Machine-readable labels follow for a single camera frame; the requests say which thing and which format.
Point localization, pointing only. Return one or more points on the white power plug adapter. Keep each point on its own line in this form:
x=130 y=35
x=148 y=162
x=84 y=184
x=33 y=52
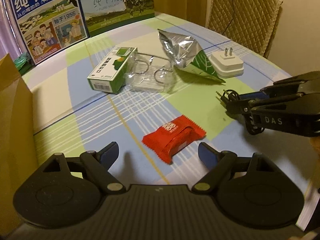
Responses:
x=226 y=63

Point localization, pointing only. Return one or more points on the red snack packet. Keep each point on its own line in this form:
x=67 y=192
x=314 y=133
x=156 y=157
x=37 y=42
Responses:
x=172 y=137

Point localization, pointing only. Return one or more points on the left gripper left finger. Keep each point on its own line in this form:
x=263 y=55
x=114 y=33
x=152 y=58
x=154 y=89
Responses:
x=97 y=165

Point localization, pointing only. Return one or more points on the silver green leaf foil bag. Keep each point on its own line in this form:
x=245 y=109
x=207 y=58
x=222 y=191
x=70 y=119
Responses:
x=186 y=54

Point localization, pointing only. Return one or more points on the cow pure milk box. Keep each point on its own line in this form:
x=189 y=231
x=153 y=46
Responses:
x=105 y=15

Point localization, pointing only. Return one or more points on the green white oral medicine box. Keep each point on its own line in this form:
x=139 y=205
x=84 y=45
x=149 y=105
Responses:
x=109 y=75

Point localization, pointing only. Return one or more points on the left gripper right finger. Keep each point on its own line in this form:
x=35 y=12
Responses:
x=218 y=164

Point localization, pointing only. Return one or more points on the brown cardboard box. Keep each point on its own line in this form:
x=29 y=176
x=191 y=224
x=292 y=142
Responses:
x=18 y=156

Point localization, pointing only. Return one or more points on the green plastic package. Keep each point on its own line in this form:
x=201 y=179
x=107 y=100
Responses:
x=24 y=63

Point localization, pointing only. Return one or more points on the clear blister pack with hooks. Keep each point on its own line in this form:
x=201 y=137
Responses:
x=146 y=72

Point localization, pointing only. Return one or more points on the cartoon milk carton box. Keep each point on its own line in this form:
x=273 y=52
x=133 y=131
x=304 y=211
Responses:
x=49 y=26

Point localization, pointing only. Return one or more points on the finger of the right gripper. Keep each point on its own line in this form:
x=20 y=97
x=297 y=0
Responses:
x=258 y=103
x=307 y=83

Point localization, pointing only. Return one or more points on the quilted olive chair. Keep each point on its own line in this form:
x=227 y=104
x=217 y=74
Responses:
x=250 y=23

